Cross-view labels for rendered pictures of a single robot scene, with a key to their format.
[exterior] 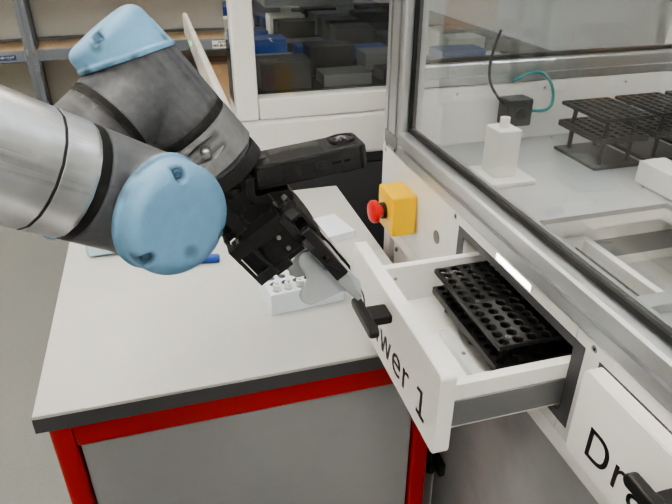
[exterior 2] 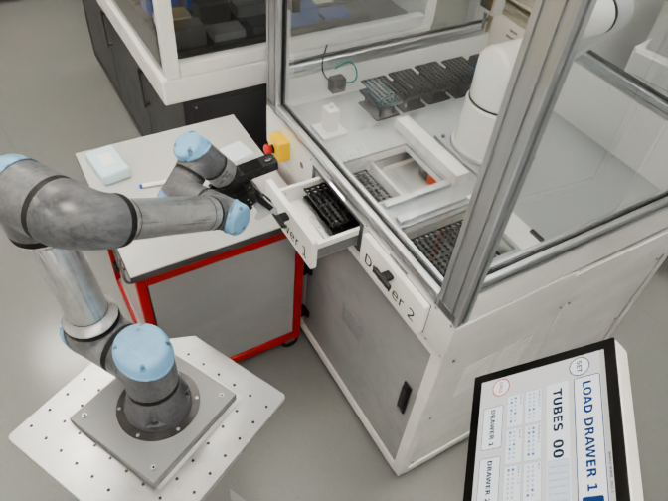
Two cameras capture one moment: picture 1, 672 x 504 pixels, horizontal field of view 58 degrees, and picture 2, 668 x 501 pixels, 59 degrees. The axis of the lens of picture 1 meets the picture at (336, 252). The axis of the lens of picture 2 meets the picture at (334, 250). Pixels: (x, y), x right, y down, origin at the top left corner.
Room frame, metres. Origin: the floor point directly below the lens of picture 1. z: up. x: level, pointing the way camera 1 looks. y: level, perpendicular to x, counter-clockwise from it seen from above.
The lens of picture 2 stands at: (-0.60, 0.20, 2.06)
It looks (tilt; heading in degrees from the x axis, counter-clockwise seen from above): 47 degrees down; 341
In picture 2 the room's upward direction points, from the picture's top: 6 degrees clockwise
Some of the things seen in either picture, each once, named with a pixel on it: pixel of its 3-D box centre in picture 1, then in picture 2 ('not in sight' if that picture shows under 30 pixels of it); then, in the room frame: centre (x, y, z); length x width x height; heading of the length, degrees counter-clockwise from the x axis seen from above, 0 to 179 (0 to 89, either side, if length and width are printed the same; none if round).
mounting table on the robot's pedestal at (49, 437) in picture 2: not in sight; (156, 426); (0.13, 0.35, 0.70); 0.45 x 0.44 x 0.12; 132
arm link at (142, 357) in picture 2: not in sight; (143, 360); (0.16, 0.34, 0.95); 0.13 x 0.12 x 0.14; 45
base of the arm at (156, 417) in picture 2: not in sight; (155, 392); (0.14, 0.33, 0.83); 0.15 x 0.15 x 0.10
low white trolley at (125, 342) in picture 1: (245, 420); (199, 260); (0.94, 0.19, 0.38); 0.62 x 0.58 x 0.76; 16
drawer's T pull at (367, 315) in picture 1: (374, 315); (281, 217); (0.58, -0.05, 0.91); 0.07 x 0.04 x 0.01; 16
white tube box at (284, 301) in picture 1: (300, 285); not in sight; (0.85, 0.06, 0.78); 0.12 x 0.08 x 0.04; 111
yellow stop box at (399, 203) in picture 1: (395, 208); (277, 147); (0.94, -0.10, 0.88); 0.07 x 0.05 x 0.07; 16
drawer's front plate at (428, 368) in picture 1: (394, 333); (289, 223); (0.59, -0.07, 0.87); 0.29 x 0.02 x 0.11; 16
